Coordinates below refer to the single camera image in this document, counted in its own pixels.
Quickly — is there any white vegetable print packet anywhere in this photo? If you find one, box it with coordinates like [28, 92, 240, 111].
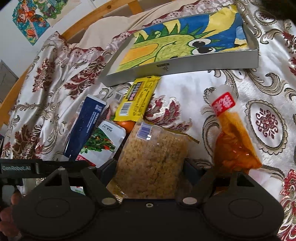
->
[76, 120, 126, 168]

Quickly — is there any golden crispy snack bag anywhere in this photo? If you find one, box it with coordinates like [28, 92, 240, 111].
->
[107, 118, 199, 200]

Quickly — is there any orange sauce snack packet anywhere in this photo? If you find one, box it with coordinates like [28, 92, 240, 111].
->
[208, 84, 262, 173]

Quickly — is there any orange tangerine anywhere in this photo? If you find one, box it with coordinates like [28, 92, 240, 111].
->
[115, 120, 136, 133]

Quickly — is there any dark blue snack packet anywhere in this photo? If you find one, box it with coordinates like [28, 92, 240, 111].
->
[64, 95, 106, 161]

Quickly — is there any yellow snack bar packet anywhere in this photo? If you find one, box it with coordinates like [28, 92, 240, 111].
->
[114, 76, 161, 122]

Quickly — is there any person's left hand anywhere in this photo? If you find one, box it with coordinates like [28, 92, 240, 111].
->
[1, 191, 22, 238]

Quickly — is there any floral satin bedspread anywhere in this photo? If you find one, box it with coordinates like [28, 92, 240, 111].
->
[1, 1, 295, 240]

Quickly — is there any grey cardboard tray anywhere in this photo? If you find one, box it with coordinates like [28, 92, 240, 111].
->
[100, 20, 259, 87]

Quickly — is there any cream pillow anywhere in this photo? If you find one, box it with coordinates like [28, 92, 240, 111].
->
[76, 1, 198, 49]

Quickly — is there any red-haired girl drawing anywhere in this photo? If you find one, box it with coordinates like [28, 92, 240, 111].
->
[12, 0, 50, 45]

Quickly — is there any dragon drawing tray liner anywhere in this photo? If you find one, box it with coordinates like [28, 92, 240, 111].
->
[117, 4, 249, 72]

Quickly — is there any grey wall panel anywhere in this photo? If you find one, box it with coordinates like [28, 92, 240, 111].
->
[0, 60, 18, 103]

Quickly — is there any wooden bed frame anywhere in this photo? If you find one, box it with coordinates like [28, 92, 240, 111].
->
[1, 1, 144, 125]

